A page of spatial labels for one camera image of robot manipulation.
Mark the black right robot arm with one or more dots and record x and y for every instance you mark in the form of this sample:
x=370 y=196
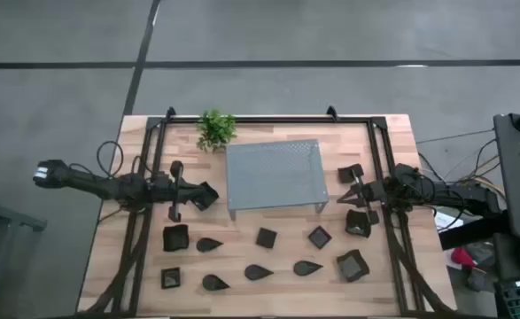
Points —
x=445 y=195

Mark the black frame upright post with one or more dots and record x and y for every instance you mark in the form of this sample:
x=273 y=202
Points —
x=171 y=112
x=331 y=112

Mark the dark grey cart panel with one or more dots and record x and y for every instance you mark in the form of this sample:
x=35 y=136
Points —
x=518 y=177

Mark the black cart base bar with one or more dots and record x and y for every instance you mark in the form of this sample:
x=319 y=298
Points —
x=472 y=235

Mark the grey metal side table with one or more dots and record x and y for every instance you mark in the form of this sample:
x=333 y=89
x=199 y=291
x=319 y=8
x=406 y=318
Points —
x=20 y=220

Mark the green artificial potted plant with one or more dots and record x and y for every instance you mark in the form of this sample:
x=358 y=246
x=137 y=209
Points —
x=216 y=130

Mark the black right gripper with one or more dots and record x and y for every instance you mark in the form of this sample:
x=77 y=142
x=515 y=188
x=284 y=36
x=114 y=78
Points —
x=374 y=193

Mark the white paper sheet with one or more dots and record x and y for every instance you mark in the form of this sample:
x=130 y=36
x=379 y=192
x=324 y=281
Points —
x=445 y=220

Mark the red object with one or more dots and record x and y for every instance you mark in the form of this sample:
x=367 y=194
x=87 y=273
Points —
x=462 y=257

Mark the grey perforated metal shelf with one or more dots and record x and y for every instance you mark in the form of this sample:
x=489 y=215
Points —
x=277 y=175

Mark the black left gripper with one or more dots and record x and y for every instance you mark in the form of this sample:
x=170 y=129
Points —
x=176 y=190

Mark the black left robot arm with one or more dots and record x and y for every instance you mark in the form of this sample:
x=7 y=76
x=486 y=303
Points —
x=109 y=188

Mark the black aluminium table frame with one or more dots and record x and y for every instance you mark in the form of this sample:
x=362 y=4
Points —
x=264 y=119

